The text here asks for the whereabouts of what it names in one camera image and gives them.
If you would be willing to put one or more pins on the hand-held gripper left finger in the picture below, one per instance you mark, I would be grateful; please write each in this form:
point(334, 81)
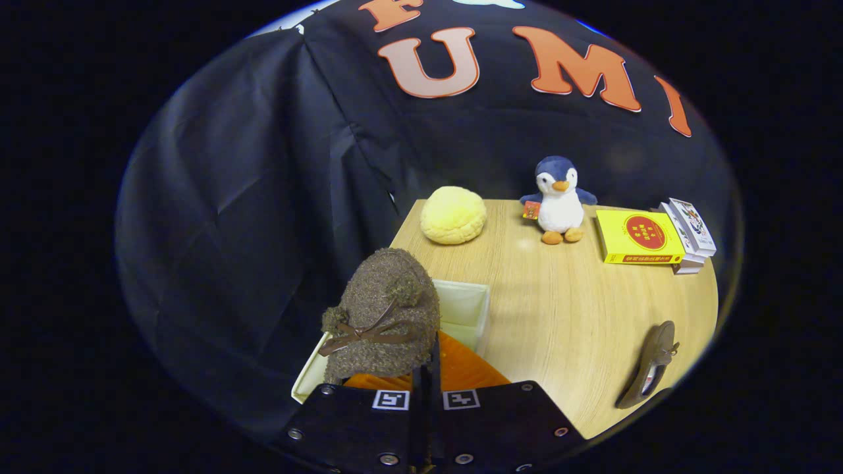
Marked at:
point(349, 421)

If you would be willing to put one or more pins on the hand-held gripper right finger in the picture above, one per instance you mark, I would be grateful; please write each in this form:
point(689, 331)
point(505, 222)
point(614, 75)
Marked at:
point(507, 421)

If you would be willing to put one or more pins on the beige fabric storage box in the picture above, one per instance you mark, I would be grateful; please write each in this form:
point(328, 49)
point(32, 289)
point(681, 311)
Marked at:
point(464, 309)

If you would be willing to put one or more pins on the brown fuzzy shoe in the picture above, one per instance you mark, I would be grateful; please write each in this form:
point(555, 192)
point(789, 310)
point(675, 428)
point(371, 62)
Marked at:
point(388, 296)
point(649, 368)

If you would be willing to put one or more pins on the yellow bun plush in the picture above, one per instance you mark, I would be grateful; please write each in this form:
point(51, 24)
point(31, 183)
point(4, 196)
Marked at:
point(453, 214)

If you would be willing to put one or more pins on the blue white penguin plush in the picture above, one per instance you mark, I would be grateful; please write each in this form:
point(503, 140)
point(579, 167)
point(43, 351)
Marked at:
point(560, 204)

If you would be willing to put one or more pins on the yellow book red circle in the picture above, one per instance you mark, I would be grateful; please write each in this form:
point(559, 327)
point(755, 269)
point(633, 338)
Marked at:
point(635, 237)

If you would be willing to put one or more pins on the plain white book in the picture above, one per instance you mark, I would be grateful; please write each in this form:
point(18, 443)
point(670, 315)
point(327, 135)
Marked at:
point(688, 264)

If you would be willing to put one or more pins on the white book floral cover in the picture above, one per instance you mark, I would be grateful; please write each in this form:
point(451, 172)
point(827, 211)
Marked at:
point(675, 227)

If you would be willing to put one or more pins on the black backdrop cloth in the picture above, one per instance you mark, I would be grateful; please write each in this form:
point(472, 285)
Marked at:
point(263, 164)

